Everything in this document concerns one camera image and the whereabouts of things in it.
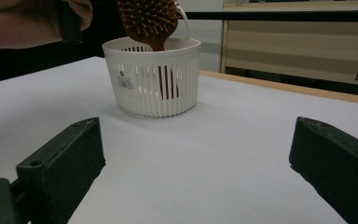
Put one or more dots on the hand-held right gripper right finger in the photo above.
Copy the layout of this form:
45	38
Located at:
338	165

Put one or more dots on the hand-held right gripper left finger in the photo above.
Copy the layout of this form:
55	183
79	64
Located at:
65	168

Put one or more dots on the wooden hairbrush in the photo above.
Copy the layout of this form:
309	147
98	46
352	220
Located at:
149	18

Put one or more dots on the white slotted plastic basket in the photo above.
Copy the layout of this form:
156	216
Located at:
155	62

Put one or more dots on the light wooden desk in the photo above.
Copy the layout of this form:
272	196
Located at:
292	46

